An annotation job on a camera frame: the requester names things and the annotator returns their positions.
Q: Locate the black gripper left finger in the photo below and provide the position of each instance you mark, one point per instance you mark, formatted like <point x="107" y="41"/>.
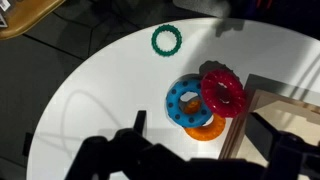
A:
<point x="116" y="156"/>

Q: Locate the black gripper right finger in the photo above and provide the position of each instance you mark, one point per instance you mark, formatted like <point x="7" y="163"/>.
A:
<point x="293" y="156"/>

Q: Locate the light wooden tray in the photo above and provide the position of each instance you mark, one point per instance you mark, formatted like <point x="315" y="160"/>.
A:
<point x="266" y="100"/>

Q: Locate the tan wooden seat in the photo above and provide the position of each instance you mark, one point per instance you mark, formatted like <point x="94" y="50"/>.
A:
<point x="30" y="16"/>

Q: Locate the white paper label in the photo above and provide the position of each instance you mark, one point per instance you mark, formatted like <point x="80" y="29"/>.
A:
<point x="3" y="4"/>

